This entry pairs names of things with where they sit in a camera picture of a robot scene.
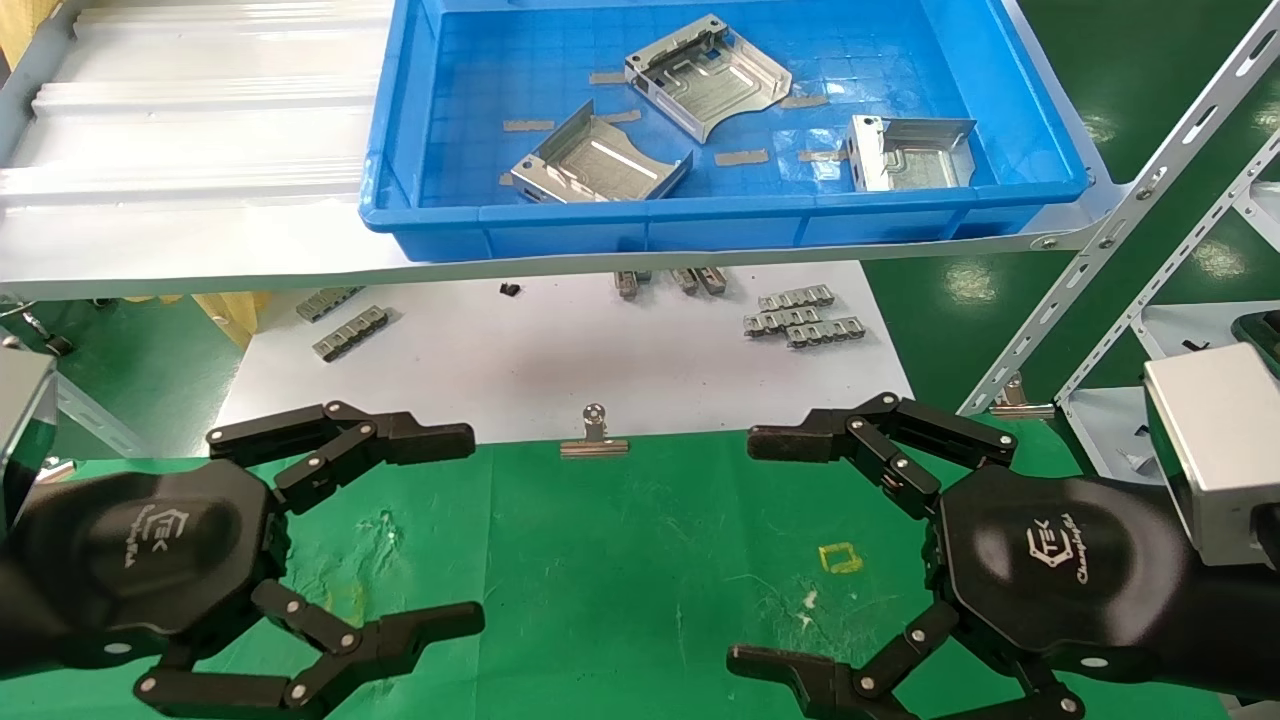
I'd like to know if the stamped metal bracket part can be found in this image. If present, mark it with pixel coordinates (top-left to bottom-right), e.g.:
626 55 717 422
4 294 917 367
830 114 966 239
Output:
624 14 793 144
510 100 694 204
845 114 978 193

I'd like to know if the grey metal ramp shelf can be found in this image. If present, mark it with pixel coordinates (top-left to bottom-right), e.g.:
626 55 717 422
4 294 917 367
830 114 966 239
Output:
0 0 1136 301

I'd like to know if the white rack shelf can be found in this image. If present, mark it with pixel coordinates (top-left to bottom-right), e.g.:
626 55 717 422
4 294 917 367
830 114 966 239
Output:
1058 298 1280 483
1235 180 1280 253

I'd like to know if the green table mat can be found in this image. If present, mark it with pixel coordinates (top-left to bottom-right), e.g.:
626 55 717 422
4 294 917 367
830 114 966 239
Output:
0 418 1236 720

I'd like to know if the slotted grey rack post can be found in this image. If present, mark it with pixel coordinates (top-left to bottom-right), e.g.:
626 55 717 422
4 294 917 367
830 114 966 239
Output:
958 0 1280 418
1056 128 1280 404

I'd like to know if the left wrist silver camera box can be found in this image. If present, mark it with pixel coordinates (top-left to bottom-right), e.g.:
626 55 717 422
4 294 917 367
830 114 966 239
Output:
0 345 58 531

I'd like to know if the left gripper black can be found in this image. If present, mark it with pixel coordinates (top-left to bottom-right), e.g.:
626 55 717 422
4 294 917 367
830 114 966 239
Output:
5 400 487 720

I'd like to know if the grey metal frame bar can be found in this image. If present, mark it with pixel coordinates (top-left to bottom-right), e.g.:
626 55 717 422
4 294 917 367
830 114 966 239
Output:
58 375 151 458

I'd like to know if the blue plastic bin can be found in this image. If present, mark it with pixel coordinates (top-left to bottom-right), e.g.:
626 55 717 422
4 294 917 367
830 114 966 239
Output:
358 0 1091 263

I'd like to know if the metal caster fitting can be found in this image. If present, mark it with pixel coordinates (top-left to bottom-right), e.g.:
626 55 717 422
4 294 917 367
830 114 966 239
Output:
18 308 76 358

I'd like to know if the yellow cardboard box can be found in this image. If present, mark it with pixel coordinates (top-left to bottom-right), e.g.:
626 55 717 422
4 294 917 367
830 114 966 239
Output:
0 0 63 69
190 291 273 351

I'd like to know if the dark green edged tray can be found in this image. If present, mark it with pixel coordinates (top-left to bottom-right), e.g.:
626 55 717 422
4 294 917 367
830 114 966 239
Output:
1232 310 1280 379

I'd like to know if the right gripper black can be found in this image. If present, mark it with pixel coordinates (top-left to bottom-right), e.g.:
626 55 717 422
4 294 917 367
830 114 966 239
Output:
727 392 1241 720

